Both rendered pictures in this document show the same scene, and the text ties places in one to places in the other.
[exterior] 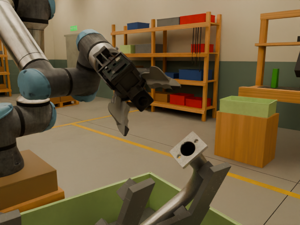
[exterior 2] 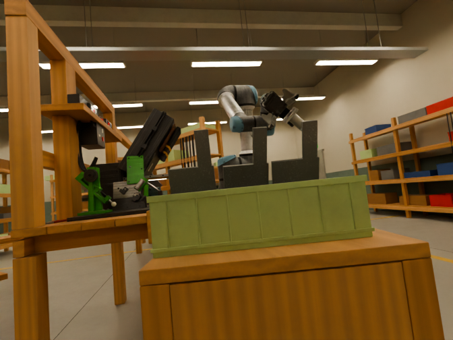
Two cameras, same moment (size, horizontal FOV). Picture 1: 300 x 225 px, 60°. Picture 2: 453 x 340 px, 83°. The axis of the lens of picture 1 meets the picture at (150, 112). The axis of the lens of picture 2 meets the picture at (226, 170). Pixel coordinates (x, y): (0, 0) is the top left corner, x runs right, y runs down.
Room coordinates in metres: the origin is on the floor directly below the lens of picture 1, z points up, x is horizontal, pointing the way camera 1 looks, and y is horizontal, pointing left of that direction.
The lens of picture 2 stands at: (-0.34, -0.36, 0.95)
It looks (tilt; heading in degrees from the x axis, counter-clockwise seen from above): 5 degrees up; 37
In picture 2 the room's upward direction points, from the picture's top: 6 degrees counter-clockwise
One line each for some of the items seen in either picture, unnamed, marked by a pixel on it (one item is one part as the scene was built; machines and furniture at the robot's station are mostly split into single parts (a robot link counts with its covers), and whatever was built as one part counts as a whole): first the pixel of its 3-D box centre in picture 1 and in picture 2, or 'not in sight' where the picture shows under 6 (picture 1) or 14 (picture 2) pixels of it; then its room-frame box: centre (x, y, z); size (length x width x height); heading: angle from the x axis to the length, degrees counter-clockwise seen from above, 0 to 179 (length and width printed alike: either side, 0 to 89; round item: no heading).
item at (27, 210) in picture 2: not in sight; (84, 148); (0.52, 1.55, 1.36); 1.49 x 0.09 x 0.97; 46
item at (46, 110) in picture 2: not in sight; (89, 127); (0.55, 1.52, 1.52); 0.90 x 0.25 x 0.04; 46
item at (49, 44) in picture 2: not in sight; (81, 79); (0.52, 1.55, 1.89); 1.50 x 0.09 x 0.09; 46
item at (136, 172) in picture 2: not in sight; (136, 170); (0.73, 1.24, 1.17); 0.13 x 0.12 x 0.20; 46
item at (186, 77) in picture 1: (158, 66); (408, 166); (6.52, -0.21, 1.10); 3.01 x 0.55 x 2.20; 47
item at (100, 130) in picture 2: not in sight; (92, 136); (0.51, 1.40, 1.42); 0.17 x 0.12 x 0.15; 46
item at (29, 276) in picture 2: not in sight; (136, 272); (0.73, 1.34, 0.44); 1.49 x 0.70 x 0.88; 46
